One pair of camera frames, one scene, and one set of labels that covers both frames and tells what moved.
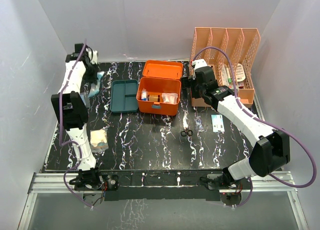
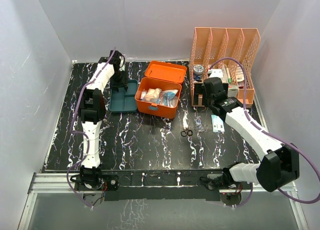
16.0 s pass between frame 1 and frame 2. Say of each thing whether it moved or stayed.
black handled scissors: stayed
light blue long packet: moved
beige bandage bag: moved
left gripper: moved
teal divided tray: stayed
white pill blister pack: stayed
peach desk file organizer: stayed
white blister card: stayed
